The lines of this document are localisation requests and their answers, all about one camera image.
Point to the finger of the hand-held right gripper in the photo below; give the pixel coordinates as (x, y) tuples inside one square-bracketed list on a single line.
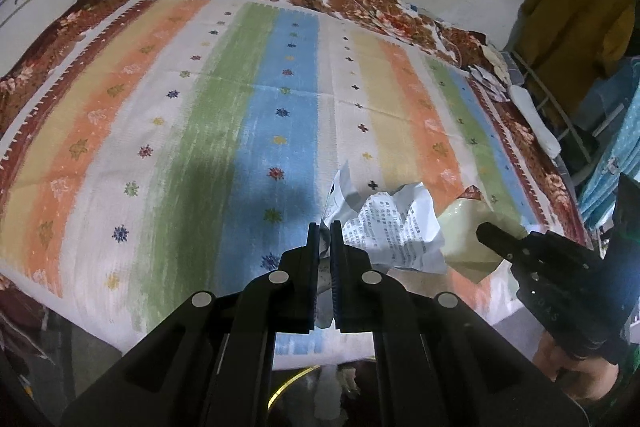
[(502, 241)]

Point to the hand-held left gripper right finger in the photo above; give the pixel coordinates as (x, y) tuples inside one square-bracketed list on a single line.
[(336, 277)]

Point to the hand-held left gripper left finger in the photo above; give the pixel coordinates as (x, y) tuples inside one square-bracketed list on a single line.
[(315, 277)]

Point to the pale green plastic bag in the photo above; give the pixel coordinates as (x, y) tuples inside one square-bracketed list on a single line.
[(462, 232)]

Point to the printed paper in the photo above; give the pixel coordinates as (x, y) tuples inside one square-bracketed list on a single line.
[(395, 232)]

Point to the dark bin with yellow rim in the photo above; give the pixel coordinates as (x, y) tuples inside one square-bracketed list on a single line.
[(297, 402)]

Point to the person's right forearm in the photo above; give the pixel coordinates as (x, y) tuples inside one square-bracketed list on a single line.
[(622, 394)]

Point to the person's right hand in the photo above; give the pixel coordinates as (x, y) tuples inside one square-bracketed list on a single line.
[(555, 362)]

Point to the white pillow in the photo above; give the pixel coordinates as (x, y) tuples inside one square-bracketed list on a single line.
[(532, 114)]

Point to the light blue printed cloth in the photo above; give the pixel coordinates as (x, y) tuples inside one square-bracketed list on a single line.
[(617, 147)]

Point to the white metal rack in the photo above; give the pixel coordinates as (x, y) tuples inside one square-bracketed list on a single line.
[(542, 89)]

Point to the beige and white cloth pieces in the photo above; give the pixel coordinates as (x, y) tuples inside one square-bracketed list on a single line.
[(492, 72)]

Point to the mustard yellow jacket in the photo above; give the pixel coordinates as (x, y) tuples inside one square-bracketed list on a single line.
[(575, 22)]

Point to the striped colourful blanket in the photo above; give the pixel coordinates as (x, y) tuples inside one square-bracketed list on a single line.
[(150, 107)]

